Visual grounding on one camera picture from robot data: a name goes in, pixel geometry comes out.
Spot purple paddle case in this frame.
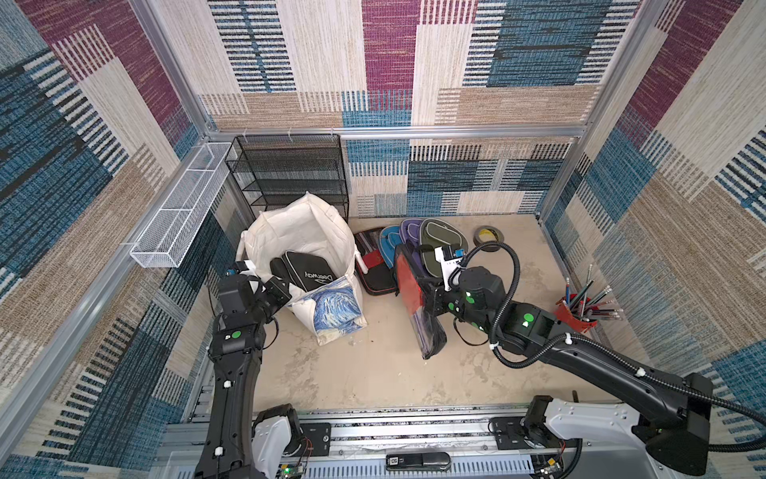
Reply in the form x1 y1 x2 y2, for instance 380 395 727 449
399 219 423 247

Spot black red paddle case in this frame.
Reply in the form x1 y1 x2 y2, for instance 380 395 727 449
354 228 397 297

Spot white canvas starry night bag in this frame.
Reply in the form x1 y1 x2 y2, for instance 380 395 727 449
237 193 368 345

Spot aluminium front rail frame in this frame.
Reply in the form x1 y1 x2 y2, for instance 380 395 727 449
148 403 677 479

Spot black corrugated cable conduit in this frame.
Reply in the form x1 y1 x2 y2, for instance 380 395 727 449
457 240 766 479

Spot black handheld scanner device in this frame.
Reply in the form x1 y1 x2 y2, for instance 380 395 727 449
385 452 452 472

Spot red pencil cup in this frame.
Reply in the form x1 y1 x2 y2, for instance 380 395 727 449
554 299 598 333

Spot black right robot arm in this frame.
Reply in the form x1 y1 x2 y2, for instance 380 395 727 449
417 267 713 476

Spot black tape roll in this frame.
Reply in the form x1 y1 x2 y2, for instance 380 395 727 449
473 226 505 247

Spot olive green paddle case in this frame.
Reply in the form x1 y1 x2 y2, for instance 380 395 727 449
419 219 468 277

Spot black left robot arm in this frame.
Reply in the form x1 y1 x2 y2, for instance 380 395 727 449
193 275 303 478

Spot black blue paddle case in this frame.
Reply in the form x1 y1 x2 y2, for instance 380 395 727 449
379 226 403 269

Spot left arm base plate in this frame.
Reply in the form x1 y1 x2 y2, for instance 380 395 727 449
294 422 332 458

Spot clear case red paddles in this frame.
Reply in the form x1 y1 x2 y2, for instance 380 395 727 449
394 243 447 360

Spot black wire mesh shelf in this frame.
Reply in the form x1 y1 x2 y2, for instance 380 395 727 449
227 134 350 218

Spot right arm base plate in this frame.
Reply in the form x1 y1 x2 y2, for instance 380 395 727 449
488 416 576 450

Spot white wire mesh basket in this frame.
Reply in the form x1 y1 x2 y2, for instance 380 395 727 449
131 143 231 269

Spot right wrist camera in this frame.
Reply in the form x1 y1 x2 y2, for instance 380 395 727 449
435 245 466 291

